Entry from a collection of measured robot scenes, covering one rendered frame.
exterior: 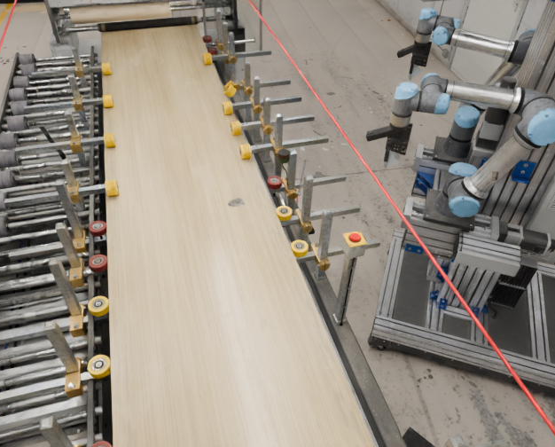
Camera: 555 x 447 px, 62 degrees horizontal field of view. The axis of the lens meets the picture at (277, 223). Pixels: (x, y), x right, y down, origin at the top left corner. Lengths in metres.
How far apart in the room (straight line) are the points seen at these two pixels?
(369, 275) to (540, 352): 1.10
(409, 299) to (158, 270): 1.55
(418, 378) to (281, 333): 1.25
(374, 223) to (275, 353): 2.06
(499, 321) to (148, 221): 2.05
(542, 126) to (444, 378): 1.61
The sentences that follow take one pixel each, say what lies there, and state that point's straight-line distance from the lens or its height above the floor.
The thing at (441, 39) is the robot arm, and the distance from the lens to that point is 2.42.
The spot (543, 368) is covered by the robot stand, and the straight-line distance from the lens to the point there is 2.93.
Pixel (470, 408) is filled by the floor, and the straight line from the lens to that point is 2.92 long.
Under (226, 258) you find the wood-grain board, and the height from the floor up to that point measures 0.90.
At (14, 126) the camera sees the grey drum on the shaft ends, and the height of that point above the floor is 0.82.
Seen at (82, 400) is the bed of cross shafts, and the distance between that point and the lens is 2.04.
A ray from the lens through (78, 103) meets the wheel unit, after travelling 3.25.
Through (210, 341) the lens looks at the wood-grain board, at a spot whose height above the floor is 0.90.
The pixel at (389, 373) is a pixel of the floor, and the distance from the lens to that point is 2.88.
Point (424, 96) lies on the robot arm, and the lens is 1.80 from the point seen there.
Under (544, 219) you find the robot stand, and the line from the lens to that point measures 2.45.
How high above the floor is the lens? 2.44
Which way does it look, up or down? 43 degrees down
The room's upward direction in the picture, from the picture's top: 2 degrees clockwise
